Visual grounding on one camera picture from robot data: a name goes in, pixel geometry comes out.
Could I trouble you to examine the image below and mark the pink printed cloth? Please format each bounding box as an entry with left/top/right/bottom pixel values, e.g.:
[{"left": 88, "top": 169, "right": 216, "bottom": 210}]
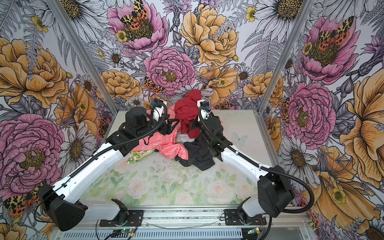
[{"left": 133, "top": 123, "right": 203, "bottom": 160}]

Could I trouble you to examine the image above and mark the dark red cloth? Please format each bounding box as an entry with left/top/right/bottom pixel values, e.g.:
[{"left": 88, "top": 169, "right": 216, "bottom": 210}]
[{"left": 175, "top": 90, "right": 202, "bottom": 139}]

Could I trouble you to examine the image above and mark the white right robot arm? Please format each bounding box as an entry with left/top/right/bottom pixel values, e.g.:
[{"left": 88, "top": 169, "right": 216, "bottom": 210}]
[{"left": 196, "top": 116, "right": 294, "bottom": 222}]

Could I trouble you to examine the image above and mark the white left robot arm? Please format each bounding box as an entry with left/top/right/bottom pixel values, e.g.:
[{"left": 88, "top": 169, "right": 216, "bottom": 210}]
[{"left": 38, "top": 102, "right": 179, "bottom": 232}]

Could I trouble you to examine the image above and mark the white cloth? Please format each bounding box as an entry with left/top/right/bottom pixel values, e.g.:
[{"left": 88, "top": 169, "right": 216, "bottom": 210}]
[{"left": 175, "top": 134, "right": 195, "bottom": 144}]

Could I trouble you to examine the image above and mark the black cloth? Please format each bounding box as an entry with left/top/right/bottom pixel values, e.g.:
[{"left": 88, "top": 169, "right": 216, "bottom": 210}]
[{"left": 175, "top": 141, "right": 215, "bottom": 171}]

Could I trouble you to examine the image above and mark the floral green cloth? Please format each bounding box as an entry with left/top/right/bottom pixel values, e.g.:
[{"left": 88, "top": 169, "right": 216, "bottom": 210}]
[{"left": 127, "top": 150, "right": 155, "bottom": 164}]

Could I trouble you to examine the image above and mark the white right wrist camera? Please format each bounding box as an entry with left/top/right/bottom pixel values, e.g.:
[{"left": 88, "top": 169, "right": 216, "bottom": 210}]
[{"left": 197, "top": 100, "right": 213, "bottom": 122}]

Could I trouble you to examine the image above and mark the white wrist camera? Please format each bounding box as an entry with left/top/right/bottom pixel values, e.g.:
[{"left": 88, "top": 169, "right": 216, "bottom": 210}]
[
  {"left": 151, "top": 99, "right": 167, "bottom": 122},
  {"left": 197, "top": 100, "right": 213, "bottom": 122}
]

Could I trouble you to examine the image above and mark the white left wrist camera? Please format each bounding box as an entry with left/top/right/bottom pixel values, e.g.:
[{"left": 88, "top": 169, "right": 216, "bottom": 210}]
[{"left": 151, "top": 99, "right": 167, "bottom": 122}]

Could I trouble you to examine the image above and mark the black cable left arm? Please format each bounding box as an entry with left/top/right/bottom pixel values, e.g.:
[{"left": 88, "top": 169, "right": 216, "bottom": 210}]
[{"left": 32, "top": 101, "right": 169, "bottom": 223}]

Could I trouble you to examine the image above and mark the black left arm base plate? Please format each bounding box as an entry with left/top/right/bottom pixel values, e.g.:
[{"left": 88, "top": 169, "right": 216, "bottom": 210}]
[{"left": 99, "top": 210, "right": 144, "bottom": 227}]

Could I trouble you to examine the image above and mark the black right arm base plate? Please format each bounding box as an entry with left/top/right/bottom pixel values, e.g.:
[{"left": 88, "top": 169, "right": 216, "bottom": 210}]
[{"left": 224, "top": 209, "right": 267, "bottom": 226}]

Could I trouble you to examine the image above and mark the aluminium front rail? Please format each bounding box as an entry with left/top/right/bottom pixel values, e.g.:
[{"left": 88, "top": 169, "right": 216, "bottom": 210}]
[{"left": 52, "top": 205, "right": 316, "bottom": 240}]

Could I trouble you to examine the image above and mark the black corrugated cable right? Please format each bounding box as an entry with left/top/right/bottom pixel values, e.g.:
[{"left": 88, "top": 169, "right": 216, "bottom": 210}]
[{"left": 197, "top": 105, "right": 315, "bottom": 214}]

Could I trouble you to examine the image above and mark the aluminium corner post right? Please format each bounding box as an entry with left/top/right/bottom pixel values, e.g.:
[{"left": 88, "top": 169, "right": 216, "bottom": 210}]
[{"left": 258, "top": 0, "right": 315, "bottom": 115}]

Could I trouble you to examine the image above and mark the aluminium corner post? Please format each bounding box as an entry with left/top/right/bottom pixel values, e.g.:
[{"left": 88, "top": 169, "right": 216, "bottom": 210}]
[
  {"left": 258, "top": 0, "right": 315, "bottom": 115},
  {"left": 47, "top": 1, "right": 119, "bottom": 116}
]

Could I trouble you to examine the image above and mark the aluminium corner post left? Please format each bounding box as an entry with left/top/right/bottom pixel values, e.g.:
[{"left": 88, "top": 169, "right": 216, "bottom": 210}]
[{"left": 47, "top": 1, "right": 119, "bottom": 116}]

